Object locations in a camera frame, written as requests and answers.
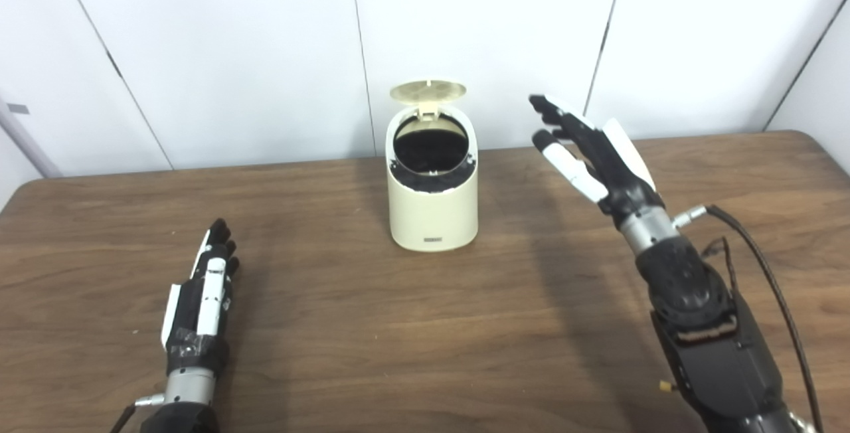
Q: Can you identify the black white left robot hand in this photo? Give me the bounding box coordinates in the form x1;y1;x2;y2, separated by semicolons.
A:
161;218;240;375

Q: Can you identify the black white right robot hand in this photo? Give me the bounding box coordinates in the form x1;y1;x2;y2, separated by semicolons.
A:
529;94;665;231

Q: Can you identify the cream-colored round bin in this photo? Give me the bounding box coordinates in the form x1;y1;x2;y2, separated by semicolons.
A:
386;104;479;252

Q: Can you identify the cream round bin lid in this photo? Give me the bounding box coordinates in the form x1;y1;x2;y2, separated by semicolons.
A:
390;78;468;118

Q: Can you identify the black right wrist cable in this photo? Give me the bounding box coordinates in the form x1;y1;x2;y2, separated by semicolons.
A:
672;204;824;433

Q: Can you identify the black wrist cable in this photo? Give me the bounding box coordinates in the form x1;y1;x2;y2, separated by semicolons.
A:
672;204;824;433
108;394;165;433

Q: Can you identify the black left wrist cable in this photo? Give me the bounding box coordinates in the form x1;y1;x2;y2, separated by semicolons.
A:
108;394;165;433

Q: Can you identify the gray wall corner trim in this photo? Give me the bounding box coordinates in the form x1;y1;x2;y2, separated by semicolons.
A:
0;98;64;178

